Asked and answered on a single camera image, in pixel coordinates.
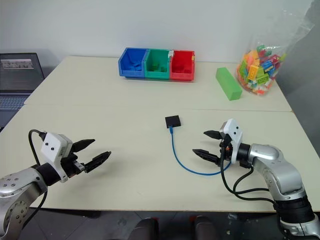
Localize blue cable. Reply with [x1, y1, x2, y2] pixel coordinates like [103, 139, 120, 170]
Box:
[168, 126, 232, 177]

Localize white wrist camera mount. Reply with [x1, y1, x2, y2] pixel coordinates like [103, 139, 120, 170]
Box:
[219, 118, 244, 165]
[40, 132, 74, 183]

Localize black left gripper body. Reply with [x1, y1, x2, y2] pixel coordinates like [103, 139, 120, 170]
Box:
[60, 149, 88, 179]

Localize red toy bricks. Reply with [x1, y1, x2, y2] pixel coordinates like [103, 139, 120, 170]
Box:
[173, 64, 191, 75]

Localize blue plastic storage bin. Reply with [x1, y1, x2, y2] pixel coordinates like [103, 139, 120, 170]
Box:
[117, 47, 149, 79]

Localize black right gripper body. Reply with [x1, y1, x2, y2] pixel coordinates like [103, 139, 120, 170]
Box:
[218, 133, 233, 167]

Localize green plastic storage bin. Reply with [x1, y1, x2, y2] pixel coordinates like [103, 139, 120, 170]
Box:
[144, 48, 174, 81]

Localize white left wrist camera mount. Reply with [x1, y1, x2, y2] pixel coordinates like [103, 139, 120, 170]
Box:
[40, 132, 74, 183]

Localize blue toy bricks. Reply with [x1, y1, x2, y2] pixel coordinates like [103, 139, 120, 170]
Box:
[126, 61, 143, 73]

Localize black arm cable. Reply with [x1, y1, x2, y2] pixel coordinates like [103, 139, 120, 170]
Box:
[27, 129, 49, 216]
[219, 149, 279, 204]

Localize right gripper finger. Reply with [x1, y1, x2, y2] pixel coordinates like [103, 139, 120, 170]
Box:
[203, 129, 223, 140]
[192, 148, 222, 165]

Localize dark grey laptop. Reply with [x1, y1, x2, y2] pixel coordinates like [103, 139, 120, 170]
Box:
[0, 52, 46, 131]

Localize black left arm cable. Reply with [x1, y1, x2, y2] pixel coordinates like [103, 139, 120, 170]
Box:
[27, 129, 49, 216]

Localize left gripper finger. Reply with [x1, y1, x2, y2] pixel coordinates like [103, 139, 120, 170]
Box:
[83, 150, 112, 174]
[71, 138, 96, 154]

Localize red plastic storage bin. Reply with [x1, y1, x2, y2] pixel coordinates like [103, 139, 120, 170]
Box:
[169, 50, 196, 82]

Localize green rectangular foam block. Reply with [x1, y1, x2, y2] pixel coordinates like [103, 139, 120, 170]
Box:
[215, 66, 244, 102]

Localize clear bag of toy bricks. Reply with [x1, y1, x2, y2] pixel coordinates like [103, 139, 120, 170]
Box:
[234, 0, 316, 98]

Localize small black square device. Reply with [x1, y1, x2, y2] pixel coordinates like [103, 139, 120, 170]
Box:
[164, 114, 183, 130]

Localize green toy bricks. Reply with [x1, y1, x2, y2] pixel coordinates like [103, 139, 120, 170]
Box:
[148, 62, 169, 74]

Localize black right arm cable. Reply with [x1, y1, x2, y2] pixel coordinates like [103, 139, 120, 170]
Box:
[219, 149, 279, 204]

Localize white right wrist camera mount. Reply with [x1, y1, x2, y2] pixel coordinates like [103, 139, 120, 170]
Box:
[219, 118, 244, 165]

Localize dark rounded shape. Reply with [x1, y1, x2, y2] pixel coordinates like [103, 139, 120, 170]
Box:
[193, 215, 219, 240]
[134, 217, 160, 240]

